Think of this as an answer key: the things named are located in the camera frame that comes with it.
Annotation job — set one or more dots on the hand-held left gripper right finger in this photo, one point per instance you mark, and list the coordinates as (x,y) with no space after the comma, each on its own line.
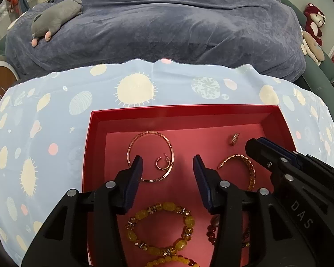
(201,178)

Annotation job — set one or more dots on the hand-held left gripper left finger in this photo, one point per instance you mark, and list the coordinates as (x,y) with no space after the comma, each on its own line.
(135,178)

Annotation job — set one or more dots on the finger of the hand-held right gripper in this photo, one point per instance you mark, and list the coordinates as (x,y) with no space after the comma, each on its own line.
(260,151)
(278,148)

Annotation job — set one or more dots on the small hoop earring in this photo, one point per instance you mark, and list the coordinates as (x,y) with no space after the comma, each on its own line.
(159,166)

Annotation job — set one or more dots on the red cardboard box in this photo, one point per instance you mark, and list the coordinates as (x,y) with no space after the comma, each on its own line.
(183,133)

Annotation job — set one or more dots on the rose gold metal bangle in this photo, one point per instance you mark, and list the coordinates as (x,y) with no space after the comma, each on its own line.
(150,132)

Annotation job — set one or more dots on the beige plush toy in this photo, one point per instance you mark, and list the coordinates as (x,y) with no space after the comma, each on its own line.
(311,47)

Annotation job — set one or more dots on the light blue planet-print sheet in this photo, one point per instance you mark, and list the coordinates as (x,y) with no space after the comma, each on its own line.
(44,116)

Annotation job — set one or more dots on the red monkey plush toy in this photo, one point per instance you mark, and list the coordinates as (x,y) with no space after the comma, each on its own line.
(314,19)

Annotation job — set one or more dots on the dark blue blanket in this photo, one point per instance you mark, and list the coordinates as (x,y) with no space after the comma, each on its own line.
(169,19)

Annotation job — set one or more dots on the white device with wooden disc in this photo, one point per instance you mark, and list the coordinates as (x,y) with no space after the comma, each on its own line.
(1,89)

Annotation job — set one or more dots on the grey plush toy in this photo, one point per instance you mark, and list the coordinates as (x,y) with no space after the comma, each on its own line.
(55,16)

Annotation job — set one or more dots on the green bed frame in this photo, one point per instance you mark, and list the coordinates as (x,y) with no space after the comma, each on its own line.
(320,75)

